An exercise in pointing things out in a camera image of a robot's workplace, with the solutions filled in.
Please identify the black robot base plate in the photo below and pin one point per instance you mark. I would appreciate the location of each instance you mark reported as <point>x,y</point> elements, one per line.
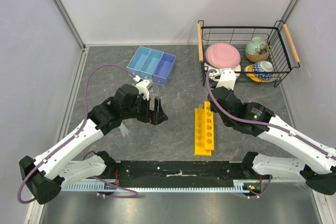
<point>181,173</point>

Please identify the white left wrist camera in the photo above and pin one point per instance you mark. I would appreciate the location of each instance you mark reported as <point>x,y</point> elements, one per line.
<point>143,86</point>

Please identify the white slotted cable duct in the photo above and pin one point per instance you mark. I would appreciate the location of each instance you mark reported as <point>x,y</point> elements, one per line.
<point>96,186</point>

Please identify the blue white patterned bowl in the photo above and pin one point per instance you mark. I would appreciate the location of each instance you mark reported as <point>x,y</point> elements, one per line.
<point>263,67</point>

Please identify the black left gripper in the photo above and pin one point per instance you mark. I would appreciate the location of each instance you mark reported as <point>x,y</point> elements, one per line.
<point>156,117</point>

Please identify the clear plastic dropper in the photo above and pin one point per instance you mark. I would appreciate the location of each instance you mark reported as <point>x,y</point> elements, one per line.
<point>124,130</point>

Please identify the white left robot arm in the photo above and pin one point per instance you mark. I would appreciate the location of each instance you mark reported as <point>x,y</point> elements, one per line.
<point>48,173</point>

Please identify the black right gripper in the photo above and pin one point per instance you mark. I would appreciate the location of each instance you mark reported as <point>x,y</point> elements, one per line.
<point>213,109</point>

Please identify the yellow test tube rack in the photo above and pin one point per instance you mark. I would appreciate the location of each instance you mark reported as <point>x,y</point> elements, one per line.
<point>204,142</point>

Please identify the white plate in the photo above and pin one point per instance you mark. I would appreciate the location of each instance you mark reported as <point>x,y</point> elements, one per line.
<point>215,76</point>

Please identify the pink plate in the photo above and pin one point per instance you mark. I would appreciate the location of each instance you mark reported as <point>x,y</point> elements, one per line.
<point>223,55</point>

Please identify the green brown ceramic bowl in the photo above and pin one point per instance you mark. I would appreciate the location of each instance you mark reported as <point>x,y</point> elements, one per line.
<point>257,50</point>

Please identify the blue three-compartment drawer box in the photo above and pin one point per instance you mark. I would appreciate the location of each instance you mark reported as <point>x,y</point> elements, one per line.
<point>152,64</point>

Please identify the black wire basket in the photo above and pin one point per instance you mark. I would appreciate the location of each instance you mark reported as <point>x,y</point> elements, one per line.
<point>282,51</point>

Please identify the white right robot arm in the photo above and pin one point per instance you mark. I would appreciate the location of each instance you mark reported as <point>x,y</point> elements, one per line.
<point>312,162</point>

